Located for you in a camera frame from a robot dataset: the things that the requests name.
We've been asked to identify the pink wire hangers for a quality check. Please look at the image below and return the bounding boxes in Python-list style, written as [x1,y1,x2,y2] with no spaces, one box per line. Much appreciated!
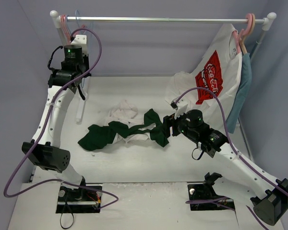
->
[60,14,71,45]

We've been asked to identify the pink plastic hanger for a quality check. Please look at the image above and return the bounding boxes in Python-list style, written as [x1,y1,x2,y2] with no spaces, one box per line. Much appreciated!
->
[231,13,254,55]

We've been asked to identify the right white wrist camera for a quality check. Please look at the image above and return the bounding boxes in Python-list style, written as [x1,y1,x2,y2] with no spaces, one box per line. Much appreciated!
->
[170,99,188,119]

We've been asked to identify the teal t-shirt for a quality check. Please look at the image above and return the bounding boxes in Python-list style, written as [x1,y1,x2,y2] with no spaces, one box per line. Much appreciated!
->
[226,53,252,134]

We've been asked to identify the beige wooden hanger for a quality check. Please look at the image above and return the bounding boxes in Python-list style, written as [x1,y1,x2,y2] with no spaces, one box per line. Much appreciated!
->
[238,13,255,55]

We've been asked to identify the green and white t-shirt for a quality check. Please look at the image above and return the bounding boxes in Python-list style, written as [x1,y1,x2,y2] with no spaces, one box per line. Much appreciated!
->
[78,100,169,151]

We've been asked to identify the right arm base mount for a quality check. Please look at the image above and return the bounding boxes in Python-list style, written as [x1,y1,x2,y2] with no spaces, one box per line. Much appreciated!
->
[186,172,235,211]

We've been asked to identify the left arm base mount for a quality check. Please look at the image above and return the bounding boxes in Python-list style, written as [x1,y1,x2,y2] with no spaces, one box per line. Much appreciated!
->
[56,186,102,214]

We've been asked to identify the white Coca-Cola t-shirt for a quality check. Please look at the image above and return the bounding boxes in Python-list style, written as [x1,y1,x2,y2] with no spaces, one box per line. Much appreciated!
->
[165,24,242,130]

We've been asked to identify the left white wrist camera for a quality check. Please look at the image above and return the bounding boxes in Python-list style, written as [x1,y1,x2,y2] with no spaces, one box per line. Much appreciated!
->
[71,34,88,56]

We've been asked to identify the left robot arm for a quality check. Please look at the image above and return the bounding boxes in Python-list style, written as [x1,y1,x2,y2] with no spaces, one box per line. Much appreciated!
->
[22,45,87,201]

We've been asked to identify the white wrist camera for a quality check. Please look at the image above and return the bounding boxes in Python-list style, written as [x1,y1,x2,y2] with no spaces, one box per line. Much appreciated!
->
[71,34,88,56]
[170,99,188,119]

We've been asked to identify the white clothes rack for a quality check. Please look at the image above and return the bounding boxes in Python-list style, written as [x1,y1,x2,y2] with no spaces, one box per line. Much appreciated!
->
[49,10,277,124]

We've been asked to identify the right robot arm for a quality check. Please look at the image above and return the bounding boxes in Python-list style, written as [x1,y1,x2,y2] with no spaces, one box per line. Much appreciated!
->
[163,110,288,226]

